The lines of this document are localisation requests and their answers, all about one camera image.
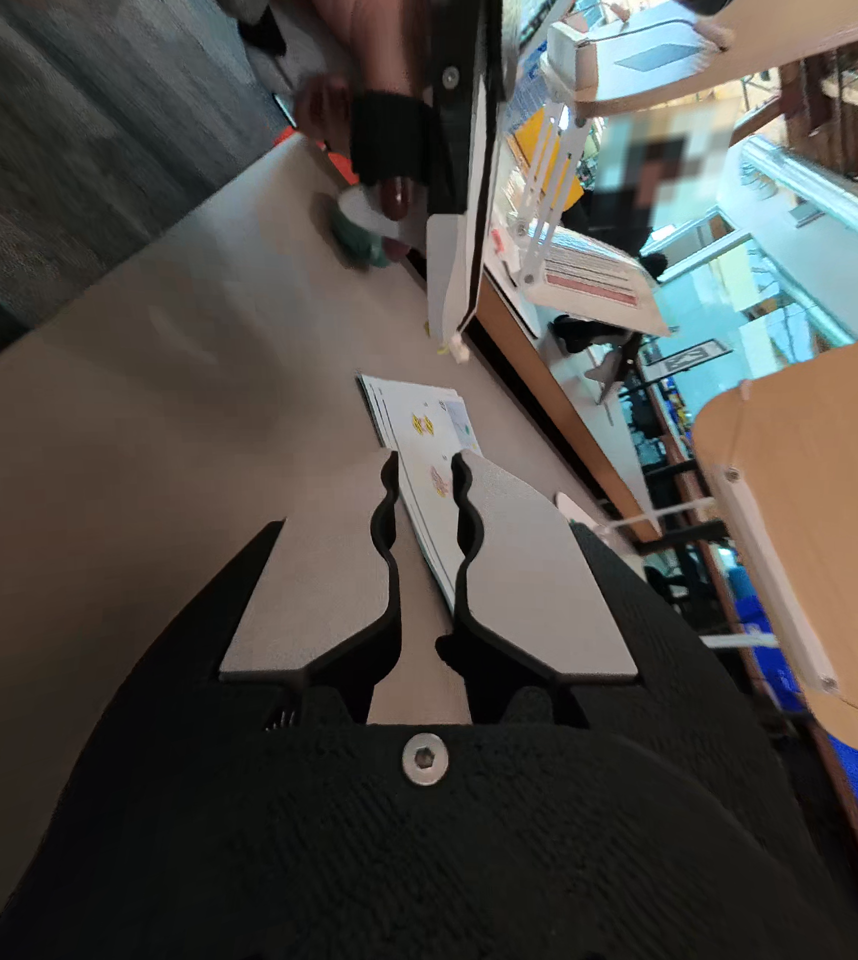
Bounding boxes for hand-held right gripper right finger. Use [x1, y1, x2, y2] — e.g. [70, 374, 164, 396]
[435, 450, 640, 725]

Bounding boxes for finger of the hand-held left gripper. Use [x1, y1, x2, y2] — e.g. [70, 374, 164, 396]
[426, 73, 496, 340]

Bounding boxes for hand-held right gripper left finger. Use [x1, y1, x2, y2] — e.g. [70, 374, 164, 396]
[217, 450, 405, 725]

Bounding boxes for lego instruction booklet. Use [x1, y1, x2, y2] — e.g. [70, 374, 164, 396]
[356, 372, 486, 612]

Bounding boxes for person's left hand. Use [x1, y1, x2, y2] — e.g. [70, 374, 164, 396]
[292, 0, 434, 264]

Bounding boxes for white document stand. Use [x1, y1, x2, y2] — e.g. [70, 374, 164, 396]
[485, 101, 599, 340]

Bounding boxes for yellow paper sheet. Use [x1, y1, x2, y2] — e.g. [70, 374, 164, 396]
[511, 103, 588, 215]

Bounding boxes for teal round container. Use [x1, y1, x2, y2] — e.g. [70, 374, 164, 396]
[331, 186, 394, 273]

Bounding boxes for orange object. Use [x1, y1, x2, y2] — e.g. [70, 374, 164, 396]
[275, 126, 361, 187]

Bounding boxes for printed instruction sheet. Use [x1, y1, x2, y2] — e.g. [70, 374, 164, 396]
[526, 223, 672, 337]

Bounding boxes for printed tag sign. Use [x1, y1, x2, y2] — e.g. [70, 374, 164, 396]
[640, 339, 734, 376]

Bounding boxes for silver air duct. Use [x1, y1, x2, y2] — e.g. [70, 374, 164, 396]
[736, 133, 858, 264]

